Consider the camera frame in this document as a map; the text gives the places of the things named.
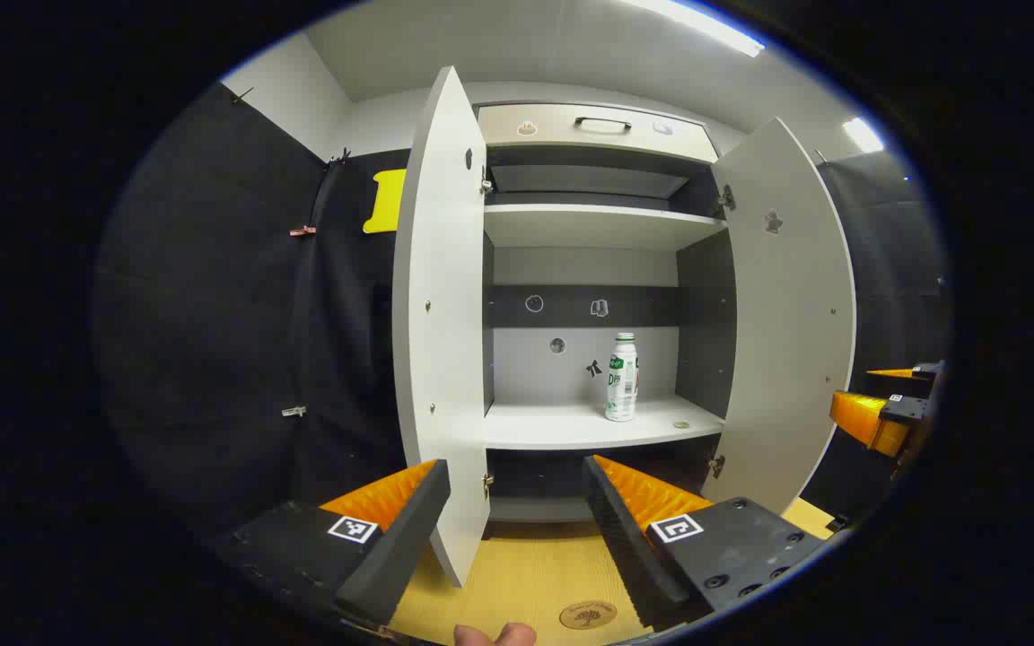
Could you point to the black backdrop cloth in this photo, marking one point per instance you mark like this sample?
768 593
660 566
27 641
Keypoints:
212 314

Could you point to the white cabinet door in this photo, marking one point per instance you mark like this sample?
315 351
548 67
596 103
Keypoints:
441 314
786 314

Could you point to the black clip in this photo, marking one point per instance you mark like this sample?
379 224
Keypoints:
339 157

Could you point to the small black object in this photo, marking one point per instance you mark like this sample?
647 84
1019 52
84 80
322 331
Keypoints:
836 522

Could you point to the round wooden coaster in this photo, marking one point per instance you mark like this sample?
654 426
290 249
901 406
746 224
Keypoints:
587 615

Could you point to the short ceiling light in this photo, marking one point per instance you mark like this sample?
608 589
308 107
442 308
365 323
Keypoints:
863 135

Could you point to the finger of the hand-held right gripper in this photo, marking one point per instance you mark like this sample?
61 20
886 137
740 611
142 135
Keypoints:
863 420
916 371

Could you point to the white cabinet drawer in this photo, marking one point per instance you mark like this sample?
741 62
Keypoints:
562 126

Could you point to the white bottle with green label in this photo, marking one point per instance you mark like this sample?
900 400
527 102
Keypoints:
621 386

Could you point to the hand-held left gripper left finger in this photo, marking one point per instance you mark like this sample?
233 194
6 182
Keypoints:
400 547

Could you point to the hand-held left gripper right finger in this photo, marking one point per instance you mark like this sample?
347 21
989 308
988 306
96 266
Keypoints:
625 547

